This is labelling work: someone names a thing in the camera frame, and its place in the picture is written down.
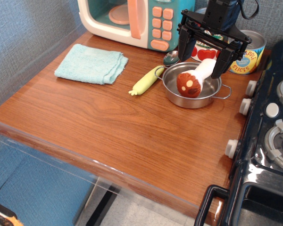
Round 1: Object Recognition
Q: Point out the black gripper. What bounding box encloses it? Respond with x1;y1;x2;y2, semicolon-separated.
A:
177;0;251;79

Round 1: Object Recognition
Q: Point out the light blue cloth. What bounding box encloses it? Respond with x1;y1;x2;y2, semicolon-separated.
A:
54;44;128;85

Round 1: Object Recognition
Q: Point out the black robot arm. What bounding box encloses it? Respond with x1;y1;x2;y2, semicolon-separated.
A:
177;0;251;79

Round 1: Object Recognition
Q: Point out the small steel pot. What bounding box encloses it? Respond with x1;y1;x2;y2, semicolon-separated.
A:
154;59;223;109

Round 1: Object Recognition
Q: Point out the brown plush mushroom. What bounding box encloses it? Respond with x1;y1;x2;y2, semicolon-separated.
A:
176;58;216;98

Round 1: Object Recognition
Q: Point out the tomato sauce can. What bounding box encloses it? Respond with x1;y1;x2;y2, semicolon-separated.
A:
188;7;222;62

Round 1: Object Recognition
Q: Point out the pineapple slices can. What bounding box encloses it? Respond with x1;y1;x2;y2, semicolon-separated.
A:
230;30;267;75

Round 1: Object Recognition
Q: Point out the teal toy microwave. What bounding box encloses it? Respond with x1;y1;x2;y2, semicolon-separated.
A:
78;0;195;52

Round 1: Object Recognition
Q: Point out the black toy stove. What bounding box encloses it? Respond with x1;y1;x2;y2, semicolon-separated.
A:
195;40;283;226

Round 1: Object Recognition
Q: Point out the orange object at corner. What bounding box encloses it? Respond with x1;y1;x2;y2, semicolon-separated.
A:
0;204;24;226

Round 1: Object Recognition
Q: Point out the spoon with yellow handle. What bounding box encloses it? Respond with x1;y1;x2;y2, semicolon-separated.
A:
128;50;179;96

